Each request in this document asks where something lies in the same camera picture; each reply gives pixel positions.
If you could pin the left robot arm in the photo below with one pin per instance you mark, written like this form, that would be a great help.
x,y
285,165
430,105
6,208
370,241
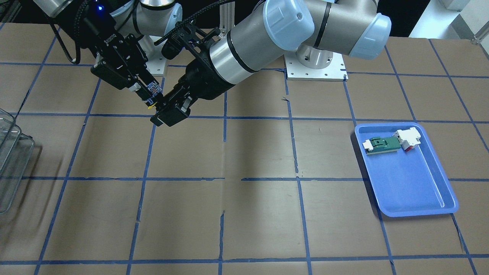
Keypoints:
x,y
349,27

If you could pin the white circuit breaker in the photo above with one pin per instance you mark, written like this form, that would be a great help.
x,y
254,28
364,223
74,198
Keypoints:
x,y
408,139

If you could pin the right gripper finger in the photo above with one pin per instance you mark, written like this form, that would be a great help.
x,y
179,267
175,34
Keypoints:
x,y
141,77
110,75

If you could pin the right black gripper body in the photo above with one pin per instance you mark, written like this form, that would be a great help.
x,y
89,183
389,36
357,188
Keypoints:
x,y
113,49

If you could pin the blue plastic tray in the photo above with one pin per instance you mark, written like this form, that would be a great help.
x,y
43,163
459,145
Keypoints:
x,y
406,184

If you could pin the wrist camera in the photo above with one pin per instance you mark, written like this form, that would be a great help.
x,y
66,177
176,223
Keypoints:
x,y
189,36
87,22

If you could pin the aluminium frame post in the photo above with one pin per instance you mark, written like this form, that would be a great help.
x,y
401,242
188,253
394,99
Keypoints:
x,y
227,17

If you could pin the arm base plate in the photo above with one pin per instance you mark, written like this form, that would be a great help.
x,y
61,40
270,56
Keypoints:
x,y
310,64
157,63

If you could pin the red push button switch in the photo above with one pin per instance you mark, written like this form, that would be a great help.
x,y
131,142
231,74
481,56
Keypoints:
x,y
155,91

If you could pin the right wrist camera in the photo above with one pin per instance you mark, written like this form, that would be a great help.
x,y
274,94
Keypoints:
x,y
87,22

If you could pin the green terminal block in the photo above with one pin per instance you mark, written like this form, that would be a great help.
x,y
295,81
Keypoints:
x,y
378,145

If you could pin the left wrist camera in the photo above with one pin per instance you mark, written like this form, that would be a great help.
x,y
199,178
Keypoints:
x,y
189,36

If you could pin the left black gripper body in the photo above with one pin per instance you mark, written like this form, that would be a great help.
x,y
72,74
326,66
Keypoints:
x,y
201,75

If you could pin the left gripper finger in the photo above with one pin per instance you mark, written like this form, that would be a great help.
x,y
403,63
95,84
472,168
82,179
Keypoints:
x,y
173,107

